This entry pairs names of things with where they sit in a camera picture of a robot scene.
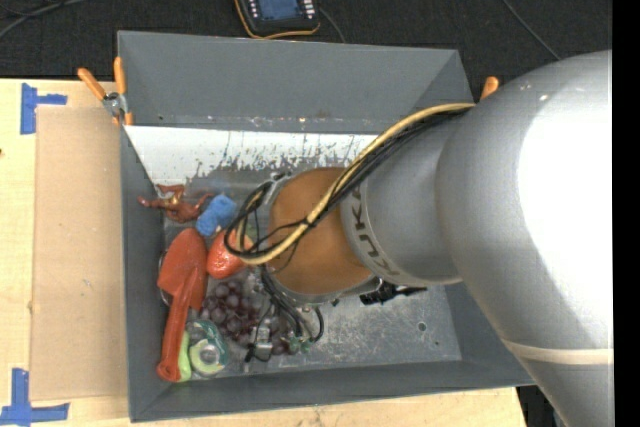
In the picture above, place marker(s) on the grey metal bin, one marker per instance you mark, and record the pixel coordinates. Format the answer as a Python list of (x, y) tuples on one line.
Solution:
[(280, 80)]

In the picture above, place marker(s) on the brown cardboard board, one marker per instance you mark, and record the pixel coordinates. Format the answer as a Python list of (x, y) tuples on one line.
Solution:
[(75, 255)]

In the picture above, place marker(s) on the purple toy grapes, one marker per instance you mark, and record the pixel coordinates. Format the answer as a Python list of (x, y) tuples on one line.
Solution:
[(230, 307)]

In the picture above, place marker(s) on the blue sponge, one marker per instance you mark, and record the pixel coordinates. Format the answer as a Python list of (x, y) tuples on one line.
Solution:
[(215, 215)]

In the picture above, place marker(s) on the red-brown toy lizard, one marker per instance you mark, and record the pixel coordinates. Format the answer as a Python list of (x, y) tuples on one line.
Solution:
[(176, 206)]

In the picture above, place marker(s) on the red toy shovel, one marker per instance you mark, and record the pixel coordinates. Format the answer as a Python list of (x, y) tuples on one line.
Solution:
[(182, 270)]

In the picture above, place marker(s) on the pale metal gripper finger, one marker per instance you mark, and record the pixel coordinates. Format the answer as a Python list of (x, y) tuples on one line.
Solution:
[(263, 332), (263, 350)]

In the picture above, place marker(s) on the lime green curved piece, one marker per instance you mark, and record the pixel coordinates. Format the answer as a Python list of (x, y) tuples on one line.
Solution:
[(185, 360)]

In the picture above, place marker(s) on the orange-red toy pepper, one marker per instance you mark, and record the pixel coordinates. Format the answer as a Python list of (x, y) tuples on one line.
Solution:
[(221, 260)]

